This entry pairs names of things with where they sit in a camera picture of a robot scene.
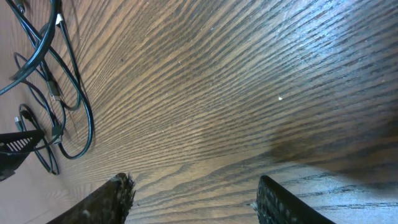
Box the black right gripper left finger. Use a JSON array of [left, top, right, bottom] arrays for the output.
[[49, 173, 135, 224]]

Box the thin black braided USB cable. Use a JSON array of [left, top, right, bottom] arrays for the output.
[[12, 12, 95, 160]]

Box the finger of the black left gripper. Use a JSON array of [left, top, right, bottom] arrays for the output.
[[1, 130, 45, 155]]

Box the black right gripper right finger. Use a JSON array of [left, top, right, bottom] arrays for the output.
[[254, 175, 333, 224]]

